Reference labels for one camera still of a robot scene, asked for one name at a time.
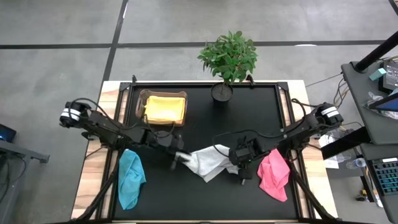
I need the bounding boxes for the dark laptop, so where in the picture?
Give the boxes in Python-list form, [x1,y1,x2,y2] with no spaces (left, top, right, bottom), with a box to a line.
[0,123,17,144]

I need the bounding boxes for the pink microfiber towel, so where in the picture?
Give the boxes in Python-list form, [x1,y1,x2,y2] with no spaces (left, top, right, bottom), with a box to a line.
[257,148,292,203]

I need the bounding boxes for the clear plastic bin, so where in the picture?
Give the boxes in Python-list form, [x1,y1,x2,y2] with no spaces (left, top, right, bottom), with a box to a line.
[135,88,188,127]

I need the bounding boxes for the white paper sheet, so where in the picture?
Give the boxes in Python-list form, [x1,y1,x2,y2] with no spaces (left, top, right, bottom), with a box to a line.
[318,133,343,170]

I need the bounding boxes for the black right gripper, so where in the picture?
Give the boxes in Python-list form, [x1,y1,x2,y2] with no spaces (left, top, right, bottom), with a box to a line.
[228,136,266,187]

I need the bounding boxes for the tangled desk cables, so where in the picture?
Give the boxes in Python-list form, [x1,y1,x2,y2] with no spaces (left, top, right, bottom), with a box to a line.
[332,77,353,108]

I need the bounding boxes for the clear water bottle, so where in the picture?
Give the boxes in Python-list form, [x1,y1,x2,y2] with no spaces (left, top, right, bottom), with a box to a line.
[345,157,369,170]

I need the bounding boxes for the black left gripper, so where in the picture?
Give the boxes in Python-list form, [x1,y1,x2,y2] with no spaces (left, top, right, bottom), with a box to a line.
[145,131,193,171]

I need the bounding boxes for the black screen device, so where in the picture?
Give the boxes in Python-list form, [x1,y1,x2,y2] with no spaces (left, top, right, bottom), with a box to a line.
[379,60,398,95]

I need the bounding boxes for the black desk leg bar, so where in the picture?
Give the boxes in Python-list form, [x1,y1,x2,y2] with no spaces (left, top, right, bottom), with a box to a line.
[320,125,371,161]

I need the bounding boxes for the blue screen tablet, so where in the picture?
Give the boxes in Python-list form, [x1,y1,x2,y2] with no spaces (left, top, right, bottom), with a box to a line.
[368,92,398,113]

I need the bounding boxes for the small teal box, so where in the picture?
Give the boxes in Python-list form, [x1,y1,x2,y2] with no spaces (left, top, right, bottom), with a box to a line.
[369,67,387,82]

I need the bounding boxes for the dark grey low desk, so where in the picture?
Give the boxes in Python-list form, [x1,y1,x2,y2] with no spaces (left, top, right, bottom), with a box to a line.
[360,142,398,224]

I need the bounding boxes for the black aluminium rig frame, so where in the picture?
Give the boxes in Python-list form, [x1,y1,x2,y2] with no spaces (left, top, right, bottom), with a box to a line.
[70,74,340,224]

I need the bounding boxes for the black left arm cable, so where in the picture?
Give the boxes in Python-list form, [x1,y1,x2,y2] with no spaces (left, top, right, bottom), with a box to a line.
[69,97,138,131]

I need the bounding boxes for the teal microfiber towel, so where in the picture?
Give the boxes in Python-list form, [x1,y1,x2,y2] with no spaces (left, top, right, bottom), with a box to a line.
[118,149,147,211]

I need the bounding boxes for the clear plastic bag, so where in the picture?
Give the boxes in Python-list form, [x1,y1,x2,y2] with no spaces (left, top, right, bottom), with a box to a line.
[366,91,398,121]

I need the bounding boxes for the green potted plant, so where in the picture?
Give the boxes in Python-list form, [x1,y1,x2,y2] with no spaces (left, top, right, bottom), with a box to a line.
[197,30,259,104]

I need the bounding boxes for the light grey microfiber towel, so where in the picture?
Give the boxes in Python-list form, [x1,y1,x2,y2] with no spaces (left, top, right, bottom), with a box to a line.
[175,143,241,184]

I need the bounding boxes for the black slanted pole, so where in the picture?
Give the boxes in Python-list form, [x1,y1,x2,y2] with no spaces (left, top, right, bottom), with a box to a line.
[354,30,398,74]

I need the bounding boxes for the yellow microfiber towel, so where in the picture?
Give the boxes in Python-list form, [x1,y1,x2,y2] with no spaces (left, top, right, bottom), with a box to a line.
[144,95,187,123]

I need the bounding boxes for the backlit black keyboard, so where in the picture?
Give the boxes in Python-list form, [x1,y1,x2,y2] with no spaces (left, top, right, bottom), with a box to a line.
[371,158,398,197]

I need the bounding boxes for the grey side desk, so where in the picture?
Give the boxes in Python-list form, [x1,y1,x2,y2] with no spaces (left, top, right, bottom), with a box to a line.
[0,136,51,164]

